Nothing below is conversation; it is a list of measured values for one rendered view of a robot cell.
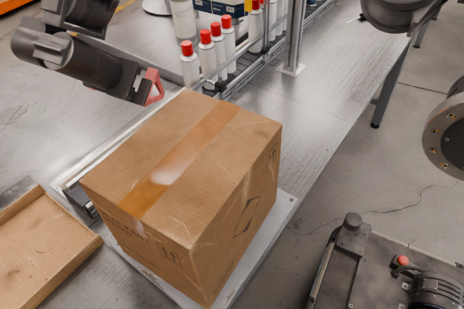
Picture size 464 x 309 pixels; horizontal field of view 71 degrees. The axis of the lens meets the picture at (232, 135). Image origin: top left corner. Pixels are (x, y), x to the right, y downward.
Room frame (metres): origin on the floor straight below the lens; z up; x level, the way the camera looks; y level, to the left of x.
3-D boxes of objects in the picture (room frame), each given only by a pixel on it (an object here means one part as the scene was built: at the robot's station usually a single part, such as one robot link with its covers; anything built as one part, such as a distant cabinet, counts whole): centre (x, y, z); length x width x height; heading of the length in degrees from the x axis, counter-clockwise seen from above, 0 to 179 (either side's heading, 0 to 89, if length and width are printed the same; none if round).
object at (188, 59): (0.85, 0.11, 0.98); 0.05 x 0.05 x 0.20
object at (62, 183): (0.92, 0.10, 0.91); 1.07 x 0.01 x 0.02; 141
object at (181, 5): (1.24, 0.16, 1.03); 0.09 x 0.09 x 0.30
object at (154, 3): (1.64, 0.25, 0.89); 0.31 x 0.31 x 0.01
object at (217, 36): (0.96, 0.03, 0.98); 0.05 x 0.05 x 0.20
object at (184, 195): (0.40, 0.08, 0.99); 0.30 x 0.24 x 0.27; 145
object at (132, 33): (1.50, 0.16, 0.86); 0.80 x 0.67 x 0.05; 141
